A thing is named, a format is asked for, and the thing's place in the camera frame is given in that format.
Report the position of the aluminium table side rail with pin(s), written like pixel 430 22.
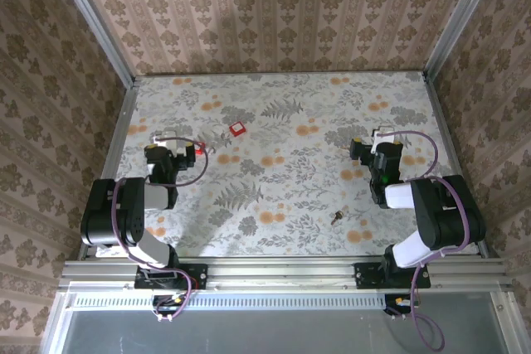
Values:
pixel 448 122
pixel 118 138

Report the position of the black connector box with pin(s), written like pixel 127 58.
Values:
pixel 394 309
pixel 168 308

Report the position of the floral patterned table cover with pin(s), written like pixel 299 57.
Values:
pixel 166 88

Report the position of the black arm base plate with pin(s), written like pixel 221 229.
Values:
pixel 365 275
pixel 199 275

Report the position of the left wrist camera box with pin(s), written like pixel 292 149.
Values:
pixel 166 142

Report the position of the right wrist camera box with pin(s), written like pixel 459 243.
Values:
pixel 381 138

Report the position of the grey metal panel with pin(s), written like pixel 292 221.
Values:
pixel 290 329

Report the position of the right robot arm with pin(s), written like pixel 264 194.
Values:
pixel 439 213

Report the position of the aluminium frame rail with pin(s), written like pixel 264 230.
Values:
pixel 290 275

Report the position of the aluminium frame post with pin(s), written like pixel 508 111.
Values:
pixel 95 22
pixel 460 18

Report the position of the small brass key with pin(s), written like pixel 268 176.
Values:
pixel 337 216

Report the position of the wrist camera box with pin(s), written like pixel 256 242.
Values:
pixel 166 142
pixel 381 138

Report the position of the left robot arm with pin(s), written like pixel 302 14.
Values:
pixel 103 213

